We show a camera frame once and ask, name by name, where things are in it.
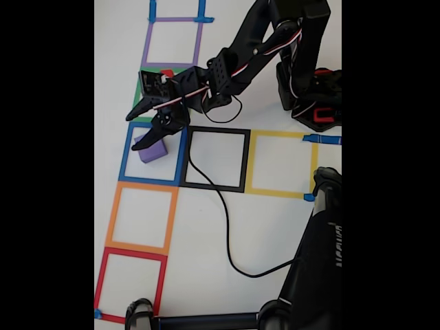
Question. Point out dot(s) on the purple block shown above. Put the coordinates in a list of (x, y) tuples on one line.
[(153, 153)]

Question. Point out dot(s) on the small red cube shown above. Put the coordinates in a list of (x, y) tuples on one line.
[(168, 73)]

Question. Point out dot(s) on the blue tape strip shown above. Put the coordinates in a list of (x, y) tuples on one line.
[(206, 19), (152, 8), (202, 8), (326, 140)]

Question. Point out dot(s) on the small blue tape piece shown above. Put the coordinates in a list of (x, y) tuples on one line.
[(98, 313), (308, 197)]

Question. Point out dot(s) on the green square frame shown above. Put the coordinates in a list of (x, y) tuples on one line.
[(137, 96)]

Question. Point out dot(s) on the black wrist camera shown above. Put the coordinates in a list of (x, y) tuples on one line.
[(153, 84)]

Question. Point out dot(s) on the purple square frame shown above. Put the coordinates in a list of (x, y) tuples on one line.
[(170, 65)]

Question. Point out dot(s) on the blue square frame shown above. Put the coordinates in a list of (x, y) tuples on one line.
[(124, 161)]

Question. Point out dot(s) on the orange square frame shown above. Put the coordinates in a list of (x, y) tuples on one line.
[(144, 186)]

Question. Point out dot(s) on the black square frame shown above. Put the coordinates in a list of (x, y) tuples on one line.
[(216, 130)]

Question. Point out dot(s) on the yellow square frame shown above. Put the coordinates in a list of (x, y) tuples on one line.
[(278, 134)]

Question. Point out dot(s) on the red square frame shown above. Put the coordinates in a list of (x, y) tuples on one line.
[(134, 255)]

